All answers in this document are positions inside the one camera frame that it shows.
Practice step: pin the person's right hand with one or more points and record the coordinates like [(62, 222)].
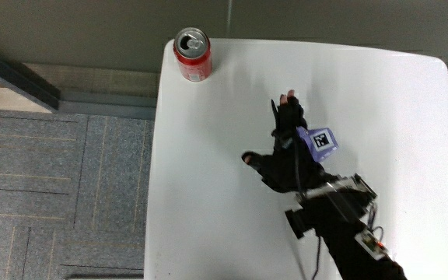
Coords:
[(286, 167)]

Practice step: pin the red coca cola can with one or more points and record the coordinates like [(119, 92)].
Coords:
[(193, 54)]

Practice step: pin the person's right forearm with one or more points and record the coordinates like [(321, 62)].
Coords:
[(348, 237)]

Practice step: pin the dark wooden ledge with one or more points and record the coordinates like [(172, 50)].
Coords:
[(16, 79)]

